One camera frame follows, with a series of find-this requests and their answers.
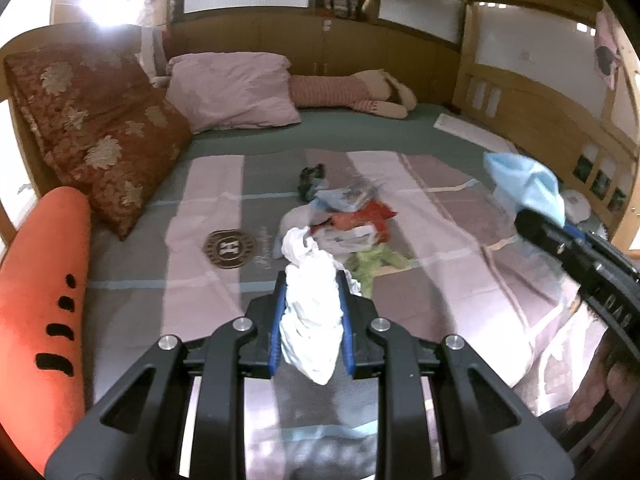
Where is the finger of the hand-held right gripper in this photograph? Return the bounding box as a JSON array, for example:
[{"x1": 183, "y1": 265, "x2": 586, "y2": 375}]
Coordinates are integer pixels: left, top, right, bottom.
[
  {"x1": 515, "y1": 209, "x2": 601, "y2": 286},
  {"x1": 564, "y1": 226, "x2": 601, "y2": 251}
]

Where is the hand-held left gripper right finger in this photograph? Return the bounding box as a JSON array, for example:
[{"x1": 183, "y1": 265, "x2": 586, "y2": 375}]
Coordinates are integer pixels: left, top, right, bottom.
[{"x1": 334, "y1": 270, "x2": 576, "y2": 480}]

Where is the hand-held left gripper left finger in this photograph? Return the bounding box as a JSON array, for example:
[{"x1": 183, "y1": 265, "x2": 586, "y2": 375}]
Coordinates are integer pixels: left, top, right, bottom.
[{"x1": 45, "y1": 267, "x2": 291, "y2": 480}]

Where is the white tissue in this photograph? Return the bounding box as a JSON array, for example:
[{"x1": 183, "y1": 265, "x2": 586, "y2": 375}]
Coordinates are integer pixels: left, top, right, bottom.
[{"x1": 279, "y1": 226, "x2": 362, "y2": 387}]

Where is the light blue plastic bag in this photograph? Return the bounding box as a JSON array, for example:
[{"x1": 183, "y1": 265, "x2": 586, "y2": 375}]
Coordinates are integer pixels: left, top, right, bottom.
[{"x1": 482, "y1": 152, "x2": 567, "y2": 227}]

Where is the red snack packet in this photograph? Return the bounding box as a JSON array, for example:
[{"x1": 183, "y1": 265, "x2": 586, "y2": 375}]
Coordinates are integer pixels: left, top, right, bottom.
[{"x1": 312, "y1": 201, "x2": 398, "y2": 243}]

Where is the person's right hand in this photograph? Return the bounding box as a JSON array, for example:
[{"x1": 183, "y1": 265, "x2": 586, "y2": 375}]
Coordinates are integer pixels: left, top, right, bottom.
[{"x1": 567, "y1": 335, "x2": 636, "y2": 423}]

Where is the light green plastic bag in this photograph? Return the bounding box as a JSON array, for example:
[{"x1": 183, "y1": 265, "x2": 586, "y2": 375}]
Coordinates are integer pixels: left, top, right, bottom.
[{"x1": 347, "y1": 249, "x2": 413, "y2": 297}]

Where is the pink grey striped blanket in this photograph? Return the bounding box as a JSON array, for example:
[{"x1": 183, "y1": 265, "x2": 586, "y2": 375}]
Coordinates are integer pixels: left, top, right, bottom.
[{"x1": 85, "y1": 147, "x2": 601, "y2": 461}]

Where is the white flat paper sheet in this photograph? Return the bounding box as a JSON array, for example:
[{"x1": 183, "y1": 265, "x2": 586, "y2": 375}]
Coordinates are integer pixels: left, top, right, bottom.
[{"x1": 434, "y1": 112, "x2": 521, "y2": 154}]

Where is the grey crumpled plastic bag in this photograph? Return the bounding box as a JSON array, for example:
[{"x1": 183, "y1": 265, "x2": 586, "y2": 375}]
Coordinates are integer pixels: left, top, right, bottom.
[{"x1": 314, "y1": 184, "x2": 382, "y2": 213}]

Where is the small black wrapper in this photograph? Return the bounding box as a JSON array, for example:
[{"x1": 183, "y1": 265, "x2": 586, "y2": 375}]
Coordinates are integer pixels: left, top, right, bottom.
[{"x1": 298, "y1": 164, "x2": 327, "y2": 198}]

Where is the pink hanging cloth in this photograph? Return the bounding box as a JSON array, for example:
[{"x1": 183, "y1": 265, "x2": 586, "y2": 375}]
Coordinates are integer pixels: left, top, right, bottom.
[{"x1": 594, "y1": 10, "x2": 623, "y2": 91}]

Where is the green bed sheet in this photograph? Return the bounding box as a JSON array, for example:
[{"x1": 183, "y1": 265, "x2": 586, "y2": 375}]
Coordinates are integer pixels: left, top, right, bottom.
[{"x1": 170, "y1": 102, "x2": 616, "y2": 241}]

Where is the pink pillow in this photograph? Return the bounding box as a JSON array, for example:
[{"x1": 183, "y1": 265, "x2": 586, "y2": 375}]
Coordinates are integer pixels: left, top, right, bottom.
[{"x1": 165, "y1": 52, "x2": 302, "y2": 134}]

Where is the orange carrot plush pillow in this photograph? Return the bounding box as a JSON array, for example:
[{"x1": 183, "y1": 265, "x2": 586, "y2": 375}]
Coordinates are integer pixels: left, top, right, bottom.
[{"x1": 0, "y1": 186, "x2": 93, "y2": 476}]

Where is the striped plush rabbit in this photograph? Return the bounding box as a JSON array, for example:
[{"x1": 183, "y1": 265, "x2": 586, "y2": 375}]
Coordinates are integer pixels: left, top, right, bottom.
[{"x1": 289, "y1": 69, "x2": 418, "y2": 120}]

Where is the brown floral cushion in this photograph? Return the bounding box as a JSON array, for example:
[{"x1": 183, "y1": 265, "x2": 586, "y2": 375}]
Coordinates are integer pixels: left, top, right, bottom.
[{"x1": 4, "y1": 42, "x2": 193, "y2": 241}]

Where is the wooden bunk bed frame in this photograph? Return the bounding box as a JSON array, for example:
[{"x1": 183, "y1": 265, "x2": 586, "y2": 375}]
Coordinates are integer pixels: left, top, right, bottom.
[{"x1": 0, "y1": 0, "x2": 640, "y2": 261}]

